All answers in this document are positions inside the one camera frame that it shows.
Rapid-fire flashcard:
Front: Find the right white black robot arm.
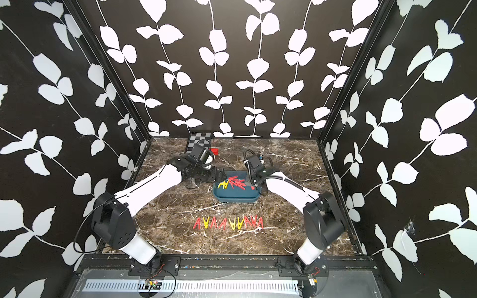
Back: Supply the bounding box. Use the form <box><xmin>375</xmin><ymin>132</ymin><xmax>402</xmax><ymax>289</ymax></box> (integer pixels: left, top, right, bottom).
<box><xmin>243</xmin><ymin>149</ymin><xmax>345</xmax><ymax>275</ymax></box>

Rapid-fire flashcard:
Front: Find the clothespin pile in box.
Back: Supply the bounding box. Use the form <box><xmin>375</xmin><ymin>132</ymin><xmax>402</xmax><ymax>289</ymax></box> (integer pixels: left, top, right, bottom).
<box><xmin>216</xmin><ymin>176</ymin><xmax>257</xmax><ymax>191</ymax></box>

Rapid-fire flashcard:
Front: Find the small electronics board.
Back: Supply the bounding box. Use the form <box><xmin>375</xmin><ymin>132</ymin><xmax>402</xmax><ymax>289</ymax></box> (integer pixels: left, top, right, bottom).
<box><xmin>139</xmin><ymin>279</ymin><xmax>162</xmax><ymax>291</ymax></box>

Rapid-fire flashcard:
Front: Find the black grey checkerboard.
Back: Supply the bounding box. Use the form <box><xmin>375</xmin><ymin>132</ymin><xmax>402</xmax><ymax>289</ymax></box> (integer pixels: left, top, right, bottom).
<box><xmin>186</xmin><ymin>132</ymin><xmax>212</xmax><ymax>151</ymax></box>

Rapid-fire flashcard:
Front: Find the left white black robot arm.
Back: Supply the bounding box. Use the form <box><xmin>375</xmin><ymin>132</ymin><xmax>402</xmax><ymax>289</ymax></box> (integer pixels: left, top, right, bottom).
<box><xmin>91</xmin><ymin>157</ymin><xmax>226</xmax><ymax>265</ymax></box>

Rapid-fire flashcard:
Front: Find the yellow clothespin row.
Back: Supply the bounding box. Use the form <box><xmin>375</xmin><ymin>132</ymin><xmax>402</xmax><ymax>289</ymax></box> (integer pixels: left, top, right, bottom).
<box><xmin>229</xmin><ymin>218</ymin><xmax>237</xmax><ymax>230</ymax></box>
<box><xmin>236</xmin><ymin>217</ymin><xmax>245</xmax><ymax>230</ymax></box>

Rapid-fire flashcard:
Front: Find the white perforated cable duct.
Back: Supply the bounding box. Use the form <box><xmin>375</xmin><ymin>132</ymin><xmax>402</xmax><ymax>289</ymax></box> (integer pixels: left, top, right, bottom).
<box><xmin>80</xmin><ymin>279</ymin><xmax>299</xmax><ymax>294</ymax></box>

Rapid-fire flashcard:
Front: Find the black front mounting rail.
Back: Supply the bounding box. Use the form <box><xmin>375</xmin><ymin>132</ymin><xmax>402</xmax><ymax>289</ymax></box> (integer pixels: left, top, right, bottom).
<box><xmin>78</xmin><ymin>254</ymin><xmax>378</xmax><ymax>271</ymax></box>

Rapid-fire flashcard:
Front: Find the red clothespin row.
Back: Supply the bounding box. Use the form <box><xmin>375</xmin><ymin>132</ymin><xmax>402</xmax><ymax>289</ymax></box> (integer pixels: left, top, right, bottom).
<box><xmin>218</xmin><ymin>218</ymin><xmax>227</xmax><ymax>230</ymax></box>

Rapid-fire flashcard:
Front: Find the teal plastic storage box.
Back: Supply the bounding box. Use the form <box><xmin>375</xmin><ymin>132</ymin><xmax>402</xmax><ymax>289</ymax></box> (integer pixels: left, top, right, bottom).
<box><xmin>212</xmin><ymin>171</ymin><xmax>261</xmax><ymax>203</ymax></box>

